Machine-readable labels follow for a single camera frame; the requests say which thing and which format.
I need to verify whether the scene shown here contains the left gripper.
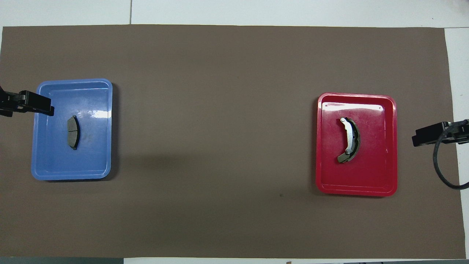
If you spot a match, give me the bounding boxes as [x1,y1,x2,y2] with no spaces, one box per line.
[0,86,55,118]

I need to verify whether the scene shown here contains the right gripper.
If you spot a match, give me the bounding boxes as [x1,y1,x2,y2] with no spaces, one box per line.
[411,121,469,147]

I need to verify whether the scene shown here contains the dark brake pad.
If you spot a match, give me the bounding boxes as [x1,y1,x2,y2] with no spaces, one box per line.
[67,115,81,150]

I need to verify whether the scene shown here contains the curved silver brake shoe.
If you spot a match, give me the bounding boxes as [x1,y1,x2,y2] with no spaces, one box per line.
[337,117,361,164]

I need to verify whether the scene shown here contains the blue plastic tray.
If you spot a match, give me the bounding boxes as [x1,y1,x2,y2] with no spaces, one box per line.
[31,78,113,181]

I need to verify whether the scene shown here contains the red plastic tray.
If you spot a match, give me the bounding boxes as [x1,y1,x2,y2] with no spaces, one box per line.
[316,92,398,197]

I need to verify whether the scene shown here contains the brown table mat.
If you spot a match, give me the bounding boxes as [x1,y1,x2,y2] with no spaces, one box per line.
[0,25,466,259]

